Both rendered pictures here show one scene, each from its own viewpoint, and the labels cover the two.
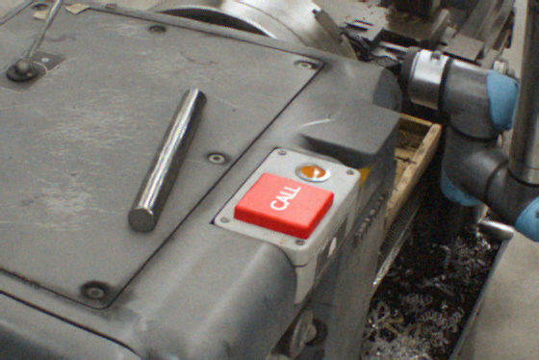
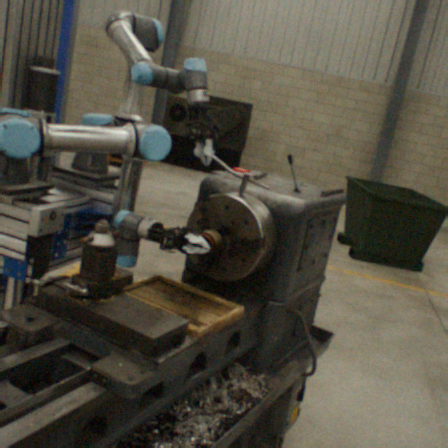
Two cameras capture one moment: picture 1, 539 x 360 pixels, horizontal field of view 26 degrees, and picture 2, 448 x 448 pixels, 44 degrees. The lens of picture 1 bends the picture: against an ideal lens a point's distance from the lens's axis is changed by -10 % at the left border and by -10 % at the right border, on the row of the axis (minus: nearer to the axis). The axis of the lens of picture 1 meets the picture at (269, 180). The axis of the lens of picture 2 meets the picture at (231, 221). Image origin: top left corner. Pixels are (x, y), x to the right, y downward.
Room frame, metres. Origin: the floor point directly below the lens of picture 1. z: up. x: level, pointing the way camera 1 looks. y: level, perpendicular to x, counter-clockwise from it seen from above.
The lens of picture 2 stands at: (3.26, 0.31, 1.57)
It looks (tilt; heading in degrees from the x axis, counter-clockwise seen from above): 13 degrees down; 188
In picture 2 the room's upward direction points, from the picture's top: 12 degrees clockwise
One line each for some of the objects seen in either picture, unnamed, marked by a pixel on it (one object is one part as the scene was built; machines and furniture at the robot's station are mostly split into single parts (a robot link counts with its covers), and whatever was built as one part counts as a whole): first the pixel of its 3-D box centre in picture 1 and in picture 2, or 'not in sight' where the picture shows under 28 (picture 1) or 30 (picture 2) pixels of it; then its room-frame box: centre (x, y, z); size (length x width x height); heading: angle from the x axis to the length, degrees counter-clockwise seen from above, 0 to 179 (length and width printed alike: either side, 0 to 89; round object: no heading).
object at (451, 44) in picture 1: (379, 35); (107, 309); (1.91, -0.15, 0.95); 0.43 x 0.17 x 0.05; 71
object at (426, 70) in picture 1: (428, 76); (150, 229); (1.49, -0.19, 1.08); 0.08 x 0.05 x 0.08; 162
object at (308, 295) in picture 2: not in sight; (238, 359); (0.95, 0.17, 0.43); 0.60 x 0.48 x 0.86; 161
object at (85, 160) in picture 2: not in sight; (91, 158); (1.12, -0.60, 1.21); 0.15 x 0.15 x 0.10
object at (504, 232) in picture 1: (494, 229); not in sight; (1.75, -0.39, 0.69); 0.08 x 0.03 x 0.03; 71
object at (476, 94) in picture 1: (480, 96); (132, 224); (1.46, -0.27, 1.07); 0.11 x 0.08 x 0.09; 72
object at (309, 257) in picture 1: (287, 223); not in sight; (0.86, -0.02, 1.23); 0.13 x 0.08 x 0.05; 161
